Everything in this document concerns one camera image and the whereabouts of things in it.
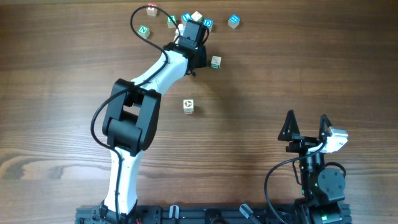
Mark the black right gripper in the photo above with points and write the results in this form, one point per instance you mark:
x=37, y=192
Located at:
x=301, y=143

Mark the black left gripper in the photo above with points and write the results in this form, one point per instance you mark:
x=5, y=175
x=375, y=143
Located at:
x=204, y=61

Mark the green sided wooden block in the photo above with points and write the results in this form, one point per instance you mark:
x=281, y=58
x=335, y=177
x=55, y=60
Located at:
x=215, y=62

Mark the red picture wooden block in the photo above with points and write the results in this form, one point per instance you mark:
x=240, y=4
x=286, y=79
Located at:
x=188, y=106

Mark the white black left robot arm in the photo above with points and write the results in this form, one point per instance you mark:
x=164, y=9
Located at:
x=132, y=114

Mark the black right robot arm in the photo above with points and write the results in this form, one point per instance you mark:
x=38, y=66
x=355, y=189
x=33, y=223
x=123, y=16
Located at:
x=322, y=183

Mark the blue sided white block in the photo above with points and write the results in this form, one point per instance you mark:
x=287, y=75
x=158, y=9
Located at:
x=179, y=30

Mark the blue D wooden block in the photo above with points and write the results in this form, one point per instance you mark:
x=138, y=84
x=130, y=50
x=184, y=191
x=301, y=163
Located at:
x=208, y=23

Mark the plain top wooden block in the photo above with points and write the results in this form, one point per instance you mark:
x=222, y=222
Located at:
x=197, y=17

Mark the green Z wooden block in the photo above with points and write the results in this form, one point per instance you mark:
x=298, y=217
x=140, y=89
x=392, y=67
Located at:
x=171, y=21

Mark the blue L wooden block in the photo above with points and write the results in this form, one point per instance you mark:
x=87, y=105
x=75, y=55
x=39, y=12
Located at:
x=185, y=18

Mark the blue lone wooden block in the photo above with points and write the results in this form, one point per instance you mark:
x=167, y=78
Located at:
x=234, y=21

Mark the green N wooden block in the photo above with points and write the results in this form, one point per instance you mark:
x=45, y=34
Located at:
x=143, y=31

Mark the red Y wooden block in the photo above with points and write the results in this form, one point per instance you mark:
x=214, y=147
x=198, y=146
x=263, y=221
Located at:
x=151, y=9

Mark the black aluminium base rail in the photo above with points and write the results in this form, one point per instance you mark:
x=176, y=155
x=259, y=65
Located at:
x=217, y=214

